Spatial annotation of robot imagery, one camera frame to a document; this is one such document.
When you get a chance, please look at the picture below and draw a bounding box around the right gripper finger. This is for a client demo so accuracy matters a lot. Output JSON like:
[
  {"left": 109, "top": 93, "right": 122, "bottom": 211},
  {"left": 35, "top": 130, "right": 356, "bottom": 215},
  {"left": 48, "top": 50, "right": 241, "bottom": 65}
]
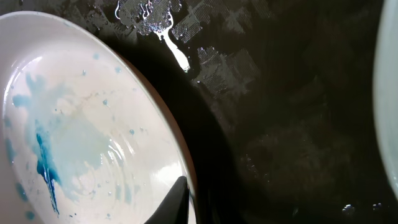
[{"left": 145, "top": 176, "right": 189, "bottom": 224}]

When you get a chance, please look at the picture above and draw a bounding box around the white plate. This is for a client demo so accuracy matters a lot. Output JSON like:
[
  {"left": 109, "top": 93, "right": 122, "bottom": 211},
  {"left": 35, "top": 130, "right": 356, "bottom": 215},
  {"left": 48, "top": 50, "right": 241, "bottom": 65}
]
[
  {"left": 373, "top": 0, "right": 397, "bottom": 195},
  {"left": 1, "top": 11, "right": 197, "bottom": 223}
]

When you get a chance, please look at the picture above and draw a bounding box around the dark grey serving tray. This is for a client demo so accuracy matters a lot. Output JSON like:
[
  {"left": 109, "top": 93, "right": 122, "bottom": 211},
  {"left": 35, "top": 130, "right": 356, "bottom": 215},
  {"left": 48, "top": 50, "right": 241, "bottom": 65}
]
[{"left": 1, "top": 0, "right": 397, "bottom": 223}]

